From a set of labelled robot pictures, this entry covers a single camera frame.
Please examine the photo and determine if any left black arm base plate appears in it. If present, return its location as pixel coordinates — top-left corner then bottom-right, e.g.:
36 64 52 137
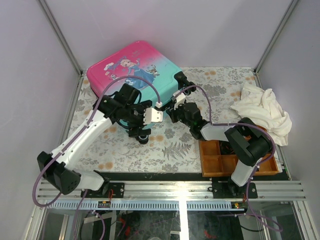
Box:
85 182 125 199

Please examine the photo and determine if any white crumpled garment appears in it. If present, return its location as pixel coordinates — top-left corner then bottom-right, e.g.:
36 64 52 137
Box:
230 83 293 147

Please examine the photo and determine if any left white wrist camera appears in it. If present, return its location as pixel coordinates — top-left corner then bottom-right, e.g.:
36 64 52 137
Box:
143 107 163 125

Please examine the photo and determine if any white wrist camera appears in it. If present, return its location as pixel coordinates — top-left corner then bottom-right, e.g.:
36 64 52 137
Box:
172 91 186 110
143 107 163 125

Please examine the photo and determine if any purple cable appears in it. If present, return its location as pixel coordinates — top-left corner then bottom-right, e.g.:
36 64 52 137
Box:
33 75 163 240
183 84 284 234

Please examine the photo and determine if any floral patterned table mat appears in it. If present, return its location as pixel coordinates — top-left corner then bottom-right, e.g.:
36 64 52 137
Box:
76 67 256 173

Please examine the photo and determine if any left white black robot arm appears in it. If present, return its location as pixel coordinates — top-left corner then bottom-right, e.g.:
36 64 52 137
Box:
37 83 153 198

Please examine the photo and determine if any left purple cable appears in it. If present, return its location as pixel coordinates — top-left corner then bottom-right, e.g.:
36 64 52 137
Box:
33 75 163 240

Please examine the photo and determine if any aluminium rail frame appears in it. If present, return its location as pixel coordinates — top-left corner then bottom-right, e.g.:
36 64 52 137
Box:
24 179 316 240

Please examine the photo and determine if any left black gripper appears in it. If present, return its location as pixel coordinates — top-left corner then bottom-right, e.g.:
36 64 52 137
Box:
123 100 153 136

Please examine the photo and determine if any pink teal suitcase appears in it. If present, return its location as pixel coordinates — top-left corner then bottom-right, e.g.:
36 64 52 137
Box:
86 40 196 146

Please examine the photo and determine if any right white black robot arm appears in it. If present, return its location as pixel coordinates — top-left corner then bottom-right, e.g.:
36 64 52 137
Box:
166 102 276 198

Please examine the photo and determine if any rolled black belt centre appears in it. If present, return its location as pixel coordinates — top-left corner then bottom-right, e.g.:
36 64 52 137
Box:
218 141 235 155

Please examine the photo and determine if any wooden compartment tray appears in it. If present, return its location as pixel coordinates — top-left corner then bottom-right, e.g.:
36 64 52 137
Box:
198 124 280 178

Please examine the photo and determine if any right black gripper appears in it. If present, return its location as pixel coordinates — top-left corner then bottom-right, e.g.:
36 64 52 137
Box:
166 100 194 128

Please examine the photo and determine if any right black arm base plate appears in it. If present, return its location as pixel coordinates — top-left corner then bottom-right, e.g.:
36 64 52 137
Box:
211 181 258 199

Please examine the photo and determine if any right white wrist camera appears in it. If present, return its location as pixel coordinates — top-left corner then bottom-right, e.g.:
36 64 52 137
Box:
172 91 186 110

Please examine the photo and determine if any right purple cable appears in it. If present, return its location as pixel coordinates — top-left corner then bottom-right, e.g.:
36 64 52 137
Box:
183 84 284 234

